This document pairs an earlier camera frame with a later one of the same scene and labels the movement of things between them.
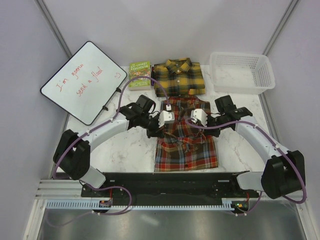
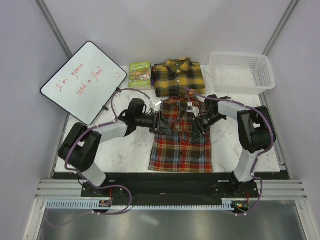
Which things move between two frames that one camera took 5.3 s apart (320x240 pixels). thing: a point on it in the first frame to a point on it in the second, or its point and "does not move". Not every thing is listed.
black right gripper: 210,132 to 198,130
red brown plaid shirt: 184,147 does not move
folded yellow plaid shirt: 178,77 does not move
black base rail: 173,186 does not move
